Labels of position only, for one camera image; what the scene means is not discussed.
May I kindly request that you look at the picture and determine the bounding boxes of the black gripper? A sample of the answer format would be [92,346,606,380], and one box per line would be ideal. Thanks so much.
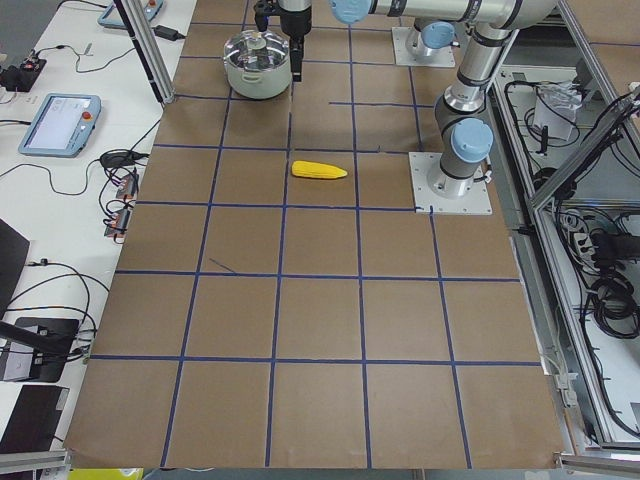
[277,0,312,82]

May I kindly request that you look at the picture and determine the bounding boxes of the glass pot lid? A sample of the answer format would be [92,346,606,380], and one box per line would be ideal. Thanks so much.
[223,30,289,72]

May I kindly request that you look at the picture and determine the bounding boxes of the pale green cooking pot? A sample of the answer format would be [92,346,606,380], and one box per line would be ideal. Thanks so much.
[223,30,292,100]

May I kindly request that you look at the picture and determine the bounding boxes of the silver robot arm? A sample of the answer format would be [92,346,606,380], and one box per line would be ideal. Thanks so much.
[329,1,557,199]
[410,17,460,58]

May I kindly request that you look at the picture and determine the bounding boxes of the black power adapter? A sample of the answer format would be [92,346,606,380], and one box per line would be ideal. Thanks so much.
[153,25,186,41]

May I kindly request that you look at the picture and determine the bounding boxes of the far blue teach pendant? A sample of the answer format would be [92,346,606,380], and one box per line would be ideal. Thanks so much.
[97,0,166,27]

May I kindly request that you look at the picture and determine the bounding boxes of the blue teach pendant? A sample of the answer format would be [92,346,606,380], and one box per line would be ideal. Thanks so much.
[18,93,102,158]
[97,0,166,27]

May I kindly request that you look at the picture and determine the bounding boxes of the small usb hub board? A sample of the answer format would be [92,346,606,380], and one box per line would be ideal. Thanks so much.
[116,172,139,201]

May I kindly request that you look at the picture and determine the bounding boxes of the near blue teach pendant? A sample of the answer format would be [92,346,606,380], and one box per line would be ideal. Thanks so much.
[18,93,102,158]

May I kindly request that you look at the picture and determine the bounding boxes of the brown paper table cover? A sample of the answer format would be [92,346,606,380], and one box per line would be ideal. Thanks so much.
[65,1,563,469]

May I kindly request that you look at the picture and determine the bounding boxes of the white paper bag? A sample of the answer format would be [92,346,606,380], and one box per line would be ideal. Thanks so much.
[533,82,582,141]

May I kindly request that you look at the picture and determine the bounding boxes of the black electronics board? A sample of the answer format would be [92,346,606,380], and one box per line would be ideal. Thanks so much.
[1,59,47,93]

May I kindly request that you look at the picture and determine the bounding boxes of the black monitor stand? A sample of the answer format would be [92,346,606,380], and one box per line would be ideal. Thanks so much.
[1,317,79,383]

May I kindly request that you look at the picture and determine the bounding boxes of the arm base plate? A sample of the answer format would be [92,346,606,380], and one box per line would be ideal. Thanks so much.
[409,152,493,216]
[392,22,455,68]

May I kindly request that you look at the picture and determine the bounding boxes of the aluminium frame post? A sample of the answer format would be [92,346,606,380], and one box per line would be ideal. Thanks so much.
[114,0,175,105]

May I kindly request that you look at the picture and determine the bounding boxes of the black cable bundle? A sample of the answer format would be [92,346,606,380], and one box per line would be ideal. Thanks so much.
[574,209,640,341]

